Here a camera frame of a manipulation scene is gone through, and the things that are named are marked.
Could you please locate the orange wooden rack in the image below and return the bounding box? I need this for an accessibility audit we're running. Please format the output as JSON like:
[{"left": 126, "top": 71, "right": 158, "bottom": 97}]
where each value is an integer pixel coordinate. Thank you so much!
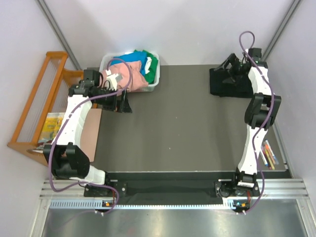
[{"left": 7, "top": 51, "right": 83, "bottom": 166}]

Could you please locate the pack of markers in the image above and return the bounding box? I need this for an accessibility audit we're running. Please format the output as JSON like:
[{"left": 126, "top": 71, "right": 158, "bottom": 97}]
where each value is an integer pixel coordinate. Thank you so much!
[{"left": 260, "top": 140, "right": 279, "bottom": 170}]

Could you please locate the green t-shirt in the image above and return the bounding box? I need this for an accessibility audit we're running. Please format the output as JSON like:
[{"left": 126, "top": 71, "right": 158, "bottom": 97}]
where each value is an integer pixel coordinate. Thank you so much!
[{"left": 134, "top": 50, "right": 158, "bottom": 84}]

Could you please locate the yellow book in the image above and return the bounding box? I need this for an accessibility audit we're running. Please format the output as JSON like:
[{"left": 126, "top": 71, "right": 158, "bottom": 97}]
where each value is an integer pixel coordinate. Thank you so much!
[{"left": 28, "top": 113, "right": 65, "bottom": 154}]

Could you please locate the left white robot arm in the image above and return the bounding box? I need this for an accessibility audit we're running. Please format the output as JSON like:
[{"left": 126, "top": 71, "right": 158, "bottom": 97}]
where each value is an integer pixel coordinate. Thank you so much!
[{"left": 43, "top": 69, "right": 132, "bottom": 196}]

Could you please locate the white laundry basket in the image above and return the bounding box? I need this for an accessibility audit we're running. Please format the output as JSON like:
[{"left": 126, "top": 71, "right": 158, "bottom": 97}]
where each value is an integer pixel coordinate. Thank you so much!
[{"left": 99, "top": 52, "right": 160, "bottom": 92}]

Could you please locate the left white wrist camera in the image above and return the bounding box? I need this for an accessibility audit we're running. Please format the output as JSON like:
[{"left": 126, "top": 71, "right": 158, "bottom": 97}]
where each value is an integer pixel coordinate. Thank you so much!
[{"left": 104, "top": 70, "right": 122, "bottom": 90}]

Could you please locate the blue t-shirt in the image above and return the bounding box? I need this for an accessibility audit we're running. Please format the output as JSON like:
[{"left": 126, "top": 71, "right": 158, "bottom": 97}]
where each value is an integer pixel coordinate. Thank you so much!
[{"left": 110, "top": 51, "right": 147, "bottom": 67}]

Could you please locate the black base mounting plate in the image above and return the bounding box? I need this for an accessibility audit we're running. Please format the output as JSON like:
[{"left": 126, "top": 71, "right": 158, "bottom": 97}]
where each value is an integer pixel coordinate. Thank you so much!
[{"left": 83, "top": 171, "right": 262, "bottom": 205}]

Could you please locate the pink t-shirt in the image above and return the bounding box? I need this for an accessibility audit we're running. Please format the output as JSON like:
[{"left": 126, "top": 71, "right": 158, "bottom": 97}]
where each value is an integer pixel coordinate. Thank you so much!
[{"left": 101, "top": 61, "right": 150, "bottom": 93}]

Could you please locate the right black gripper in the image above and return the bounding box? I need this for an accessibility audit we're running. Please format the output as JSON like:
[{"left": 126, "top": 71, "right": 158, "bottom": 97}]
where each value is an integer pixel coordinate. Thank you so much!
[{"left": 213, "top": 53, "right": 246, "bottom": 85}]

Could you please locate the black t-shirt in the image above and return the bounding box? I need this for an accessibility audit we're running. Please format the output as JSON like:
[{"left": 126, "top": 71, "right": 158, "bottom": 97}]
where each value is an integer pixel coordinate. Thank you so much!
[{"left": 209, "top": 69, "right": 253, "bottom": 98}]

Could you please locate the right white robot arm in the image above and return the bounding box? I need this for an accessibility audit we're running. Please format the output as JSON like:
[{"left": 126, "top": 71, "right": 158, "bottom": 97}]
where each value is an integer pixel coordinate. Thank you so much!
[{"left": 209, "top": 48, "right": 281, "bottom": 198}]

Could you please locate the white slotted cable duct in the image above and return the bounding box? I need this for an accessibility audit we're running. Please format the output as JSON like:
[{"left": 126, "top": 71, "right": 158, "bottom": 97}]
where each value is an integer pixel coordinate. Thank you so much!
[{"left": 50, "top": 199, "right": 246, "bottom": 210}]

